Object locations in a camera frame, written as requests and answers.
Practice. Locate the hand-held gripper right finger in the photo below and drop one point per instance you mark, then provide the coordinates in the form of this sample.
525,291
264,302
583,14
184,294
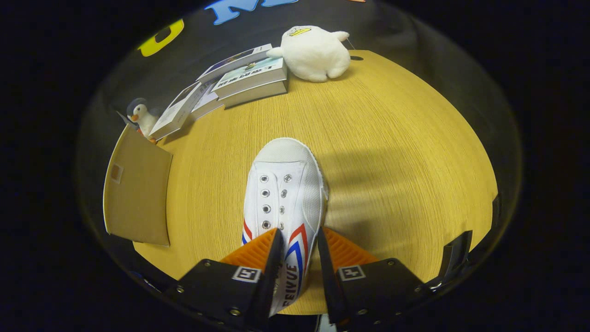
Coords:
328,276

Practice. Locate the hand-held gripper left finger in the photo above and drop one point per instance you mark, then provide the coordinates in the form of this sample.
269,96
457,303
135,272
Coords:
272,276

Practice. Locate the white striped canvas shoe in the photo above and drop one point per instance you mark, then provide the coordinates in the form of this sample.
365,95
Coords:
286,193

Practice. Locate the beige fabric storage box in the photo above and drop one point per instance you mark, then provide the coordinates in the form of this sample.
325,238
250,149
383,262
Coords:
138,193

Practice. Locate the dark angled object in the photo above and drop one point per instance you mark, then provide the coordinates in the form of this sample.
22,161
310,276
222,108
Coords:
456,258

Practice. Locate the white book portrait cover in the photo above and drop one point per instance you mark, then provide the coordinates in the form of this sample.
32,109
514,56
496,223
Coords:
177,110

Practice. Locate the thick book pale teal cover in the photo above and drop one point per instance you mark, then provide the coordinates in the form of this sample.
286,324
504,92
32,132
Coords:
251,82

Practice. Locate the penguin plush toy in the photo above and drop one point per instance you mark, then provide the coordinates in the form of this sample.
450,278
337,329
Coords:
143,119

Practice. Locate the white book blue picture cover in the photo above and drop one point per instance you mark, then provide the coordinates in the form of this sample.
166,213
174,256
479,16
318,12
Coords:
235,62

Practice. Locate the white duck plush toy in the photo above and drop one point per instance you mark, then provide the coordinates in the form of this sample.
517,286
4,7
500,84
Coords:
313,53

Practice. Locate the black backdrop cloth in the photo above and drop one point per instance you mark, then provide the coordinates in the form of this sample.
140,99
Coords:
392,27

